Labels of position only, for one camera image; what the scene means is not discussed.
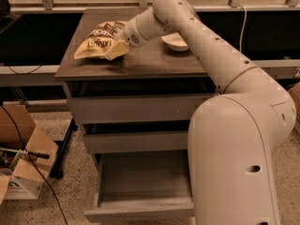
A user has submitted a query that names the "grey middle drawer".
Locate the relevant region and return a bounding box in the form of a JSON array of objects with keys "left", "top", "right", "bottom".
[{"left": 82, "top": 131, "right": 188, "bottom": 154}]

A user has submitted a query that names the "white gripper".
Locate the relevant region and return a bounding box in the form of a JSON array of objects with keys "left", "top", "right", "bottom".
[{"left": 104, "top": 17, "right": 149, "bottom": 60}]

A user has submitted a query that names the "grey drawer cabinet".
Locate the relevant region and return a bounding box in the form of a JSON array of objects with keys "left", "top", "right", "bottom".
[{"left": 54, "top": 7, "right": 219, "bottom": 171}]

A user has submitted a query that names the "grey top drawer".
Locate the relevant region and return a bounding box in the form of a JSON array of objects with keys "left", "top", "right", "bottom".
[{"left": 67, "top": 94, "right": 213, "bottom": 124}]

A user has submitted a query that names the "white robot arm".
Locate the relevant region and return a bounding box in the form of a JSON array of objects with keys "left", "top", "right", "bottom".
[{"left": 106, "top": 0, "right": 296, "bottom": 225}]

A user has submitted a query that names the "black metal stand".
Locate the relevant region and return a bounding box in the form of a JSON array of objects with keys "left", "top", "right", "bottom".
[{"left": 50, "top": 119, "right": 78, "bottom": 179}]

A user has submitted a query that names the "black cable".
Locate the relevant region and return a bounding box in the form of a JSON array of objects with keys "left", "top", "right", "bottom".
[{"left": 0, "top": 105, "right": 69, "bottom": 225}]

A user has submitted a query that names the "grey open bottom drawer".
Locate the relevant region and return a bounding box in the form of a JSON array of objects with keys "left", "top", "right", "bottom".
[{"left": 84, "top": 150, "right": 194, "bottom": 223}]

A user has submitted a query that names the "white cable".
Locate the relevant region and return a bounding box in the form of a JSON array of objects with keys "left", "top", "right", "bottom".
[{"left": 238, "top": 4, "right": 248, "bottom": 53}]

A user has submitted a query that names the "open cardboard box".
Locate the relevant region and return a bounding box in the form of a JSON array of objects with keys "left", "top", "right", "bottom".
[{"left": 0, "top": 105, "right": 58, "bottom": 204}]

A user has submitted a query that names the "brown and yellow chip bag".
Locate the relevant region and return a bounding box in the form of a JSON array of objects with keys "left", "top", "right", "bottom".
[{"left": 74, "top": 22, "right": 127, "bottom": 60}]

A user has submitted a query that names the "white paper bowl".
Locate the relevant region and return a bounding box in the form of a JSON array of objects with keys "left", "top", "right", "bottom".
[{"left": 161, "top": 33, "right": 188, "bottom": 52}]

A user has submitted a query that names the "cardboard box at right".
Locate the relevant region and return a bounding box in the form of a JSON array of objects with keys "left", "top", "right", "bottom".
[{"left": 288, "top": 82, "right": 300, "bottom": 116}]

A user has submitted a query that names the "black handled tool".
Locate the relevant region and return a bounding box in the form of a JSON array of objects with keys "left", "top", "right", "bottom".
[{"left": 0, "top": 147, "right": 50, "bottom": 159}]

